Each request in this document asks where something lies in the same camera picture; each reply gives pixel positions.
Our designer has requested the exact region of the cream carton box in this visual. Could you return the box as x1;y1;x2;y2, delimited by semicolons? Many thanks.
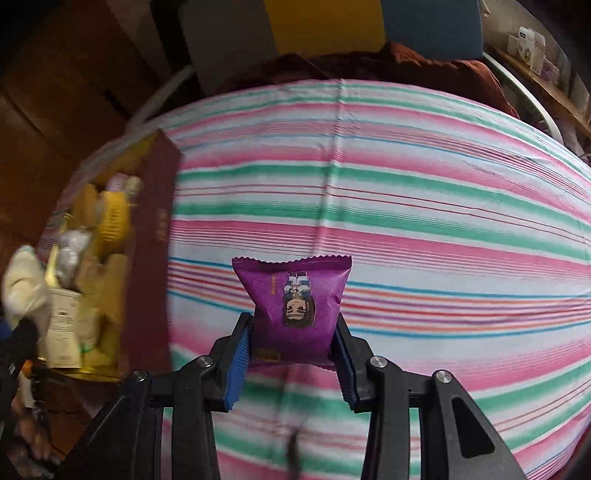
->
48;288;86;368

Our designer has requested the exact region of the wooden wardrobe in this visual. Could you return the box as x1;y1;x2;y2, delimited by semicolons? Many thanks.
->
0;0;185;278

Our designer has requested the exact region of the small white packet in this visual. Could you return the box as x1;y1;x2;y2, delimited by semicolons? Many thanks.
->
1;244;52;330

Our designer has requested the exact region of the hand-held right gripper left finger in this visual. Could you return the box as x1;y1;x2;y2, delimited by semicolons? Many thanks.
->
60;312;254;480

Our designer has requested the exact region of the wooden side shelf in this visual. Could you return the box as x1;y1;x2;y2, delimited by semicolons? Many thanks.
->
489;44;591;139

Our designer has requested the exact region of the white box with blue label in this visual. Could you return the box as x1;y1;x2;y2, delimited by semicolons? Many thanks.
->
507;27;548;65

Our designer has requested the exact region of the grey yellow blue chair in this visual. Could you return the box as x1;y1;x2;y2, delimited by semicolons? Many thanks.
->
124;0;566;144

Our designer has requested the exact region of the person's left hand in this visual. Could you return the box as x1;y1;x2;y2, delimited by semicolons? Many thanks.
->
9;392;63;472

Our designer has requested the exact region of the dark red blanket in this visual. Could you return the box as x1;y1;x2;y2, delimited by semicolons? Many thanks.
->
212;41;520;116

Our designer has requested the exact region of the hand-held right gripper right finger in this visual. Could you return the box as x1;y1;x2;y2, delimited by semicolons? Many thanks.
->
329;314;527;480

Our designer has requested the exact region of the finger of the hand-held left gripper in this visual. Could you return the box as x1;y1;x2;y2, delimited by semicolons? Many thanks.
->
0;318;41;367

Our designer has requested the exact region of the purple and white box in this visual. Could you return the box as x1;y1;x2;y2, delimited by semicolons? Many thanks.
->
531;55;560;86

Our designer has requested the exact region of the purple snack packet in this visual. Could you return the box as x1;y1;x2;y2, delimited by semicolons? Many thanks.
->
232;255;352;367

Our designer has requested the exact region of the gold tin box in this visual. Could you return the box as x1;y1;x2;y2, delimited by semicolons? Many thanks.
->
37;129;182;384

